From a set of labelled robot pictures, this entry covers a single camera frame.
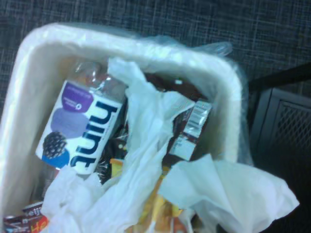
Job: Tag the white tissue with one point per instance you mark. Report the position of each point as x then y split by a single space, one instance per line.
233 191

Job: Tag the white rectangular trash bin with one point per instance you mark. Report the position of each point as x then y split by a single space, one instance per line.
26 92

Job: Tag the large white crumpled paper towel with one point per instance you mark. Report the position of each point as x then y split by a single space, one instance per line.
145 126

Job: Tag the brown snack wrapper silver edge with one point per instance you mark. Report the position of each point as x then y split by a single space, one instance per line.
192 126

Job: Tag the hint water bottle purple label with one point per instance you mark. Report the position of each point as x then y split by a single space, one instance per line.
73 126

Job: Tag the orange yellow snack wrapper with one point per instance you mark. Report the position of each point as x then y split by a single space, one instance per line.
160 208

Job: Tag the black mesh metal furniture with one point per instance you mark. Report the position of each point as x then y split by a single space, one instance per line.
284 121

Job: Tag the red printed snack wrapper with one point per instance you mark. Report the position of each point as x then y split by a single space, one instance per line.
22 221

